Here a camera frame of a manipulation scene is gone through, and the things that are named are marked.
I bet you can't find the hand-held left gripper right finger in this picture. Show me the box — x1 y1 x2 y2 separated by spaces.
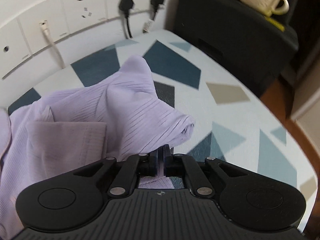
162 145 247 198

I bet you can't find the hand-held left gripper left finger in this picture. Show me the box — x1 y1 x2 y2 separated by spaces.
74 149 160 199

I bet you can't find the lilac ribbed garment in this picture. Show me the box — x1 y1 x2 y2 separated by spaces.
0 55 196 240

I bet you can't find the black side cabinet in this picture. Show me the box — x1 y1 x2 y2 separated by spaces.
172 0 300 98

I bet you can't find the white network cable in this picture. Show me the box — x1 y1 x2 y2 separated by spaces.
38 20 66 70

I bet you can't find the black power plug tagged cable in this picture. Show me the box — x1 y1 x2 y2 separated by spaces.
142 0 166 34

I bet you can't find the black power plug with cable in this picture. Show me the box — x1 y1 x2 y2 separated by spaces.
118 0 136 39

